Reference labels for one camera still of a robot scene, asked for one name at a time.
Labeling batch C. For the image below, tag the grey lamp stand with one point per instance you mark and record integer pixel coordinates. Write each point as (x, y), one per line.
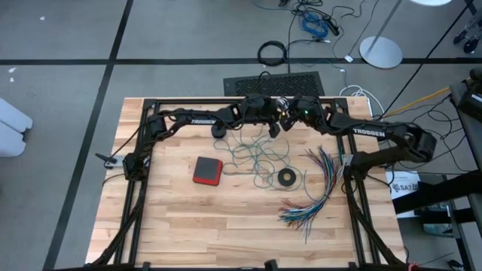
(380, 52)

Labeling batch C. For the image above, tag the grey metal mounting bracket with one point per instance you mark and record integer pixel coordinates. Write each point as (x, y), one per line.
(347, 160)

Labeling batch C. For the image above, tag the black flat reel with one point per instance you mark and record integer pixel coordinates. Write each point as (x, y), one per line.
(287, 177)

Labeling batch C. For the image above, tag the black perforated computer case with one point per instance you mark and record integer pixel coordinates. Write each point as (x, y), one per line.
(293, 84)

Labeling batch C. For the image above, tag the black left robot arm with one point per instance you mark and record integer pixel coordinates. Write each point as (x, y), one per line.
(196, 120)

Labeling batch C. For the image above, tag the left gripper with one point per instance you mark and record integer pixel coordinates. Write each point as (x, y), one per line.
(260, 109)

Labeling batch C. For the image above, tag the white bulky object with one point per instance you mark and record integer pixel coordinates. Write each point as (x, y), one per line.
(13, 128)

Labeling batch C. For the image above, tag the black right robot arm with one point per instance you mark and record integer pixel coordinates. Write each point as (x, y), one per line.
(376, 131)

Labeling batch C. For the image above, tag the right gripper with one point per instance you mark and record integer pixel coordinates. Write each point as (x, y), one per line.
(309, 111)

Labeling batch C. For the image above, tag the black metal stand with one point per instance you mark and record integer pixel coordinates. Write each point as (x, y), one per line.
(437, 192)

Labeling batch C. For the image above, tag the red box with black base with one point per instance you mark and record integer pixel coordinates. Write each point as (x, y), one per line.
(207, 171)

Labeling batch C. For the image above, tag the white printed sign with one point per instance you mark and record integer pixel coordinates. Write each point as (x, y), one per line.
(404, 184)

